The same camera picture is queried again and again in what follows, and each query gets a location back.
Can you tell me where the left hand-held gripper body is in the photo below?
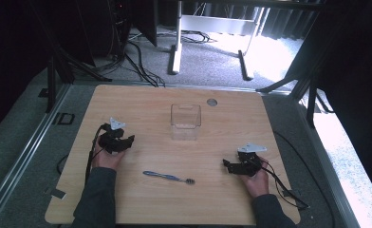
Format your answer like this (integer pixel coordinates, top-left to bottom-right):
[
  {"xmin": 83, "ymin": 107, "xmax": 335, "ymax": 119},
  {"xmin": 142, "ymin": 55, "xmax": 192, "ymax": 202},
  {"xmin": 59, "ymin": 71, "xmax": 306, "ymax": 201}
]
[{"xmin": 98, "ymin": 117, "xmax": 132, "ymax": 155}]

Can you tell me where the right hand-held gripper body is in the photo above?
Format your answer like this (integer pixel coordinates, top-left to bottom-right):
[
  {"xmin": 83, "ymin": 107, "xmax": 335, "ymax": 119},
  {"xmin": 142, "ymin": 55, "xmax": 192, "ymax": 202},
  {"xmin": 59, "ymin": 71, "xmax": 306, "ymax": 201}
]
[{"xmin": 234, "ymin": 142, "xmax": 268, "ymax": 178}]

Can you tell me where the person's left hand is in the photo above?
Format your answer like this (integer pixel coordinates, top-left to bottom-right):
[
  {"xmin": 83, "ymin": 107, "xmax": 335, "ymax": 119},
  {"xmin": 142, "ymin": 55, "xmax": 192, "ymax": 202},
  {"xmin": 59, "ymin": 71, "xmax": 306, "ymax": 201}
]
[{"xmin": 91, "ymin": 146, "xmax": 127, "ymax": 172}]

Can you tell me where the person's right hand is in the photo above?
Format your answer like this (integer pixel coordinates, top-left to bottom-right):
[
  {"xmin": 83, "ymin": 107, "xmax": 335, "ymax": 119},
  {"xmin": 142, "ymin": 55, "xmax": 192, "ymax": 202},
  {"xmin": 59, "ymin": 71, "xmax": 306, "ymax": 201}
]
[{"xmin": 238, "ymin": 156, "xmax": 270, "ymax": 199}]

